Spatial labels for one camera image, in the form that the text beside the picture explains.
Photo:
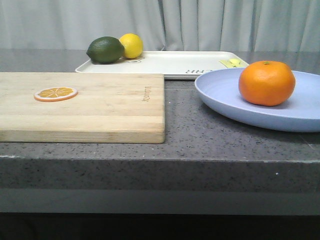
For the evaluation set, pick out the orange mandarin fruit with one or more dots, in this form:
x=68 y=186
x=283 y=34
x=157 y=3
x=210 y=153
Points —
x=267 y=83

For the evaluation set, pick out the yellow lemon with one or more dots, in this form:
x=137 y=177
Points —
x=133 y=45

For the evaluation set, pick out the dark green lime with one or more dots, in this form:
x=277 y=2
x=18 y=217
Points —
x=105 y=50

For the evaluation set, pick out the orange slice coaster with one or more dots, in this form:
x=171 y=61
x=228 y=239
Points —
x=55 y=94

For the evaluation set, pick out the wooden cutting board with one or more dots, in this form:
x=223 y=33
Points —
x=109 y=108

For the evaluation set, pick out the cream rectangular serving tray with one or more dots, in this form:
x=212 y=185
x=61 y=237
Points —
x=181 y=65

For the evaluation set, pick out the yellow cutlery handle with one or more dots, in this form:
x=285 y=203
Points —
x=236 y=63
x=227 y=63

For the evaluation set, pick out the grey pleated curtain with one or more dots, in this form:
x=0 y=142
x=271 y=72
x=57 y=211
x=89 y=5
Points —
x=172 y=25

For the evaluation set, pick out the light blue round plate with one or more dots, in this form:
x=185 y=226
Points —
x=300 y=113

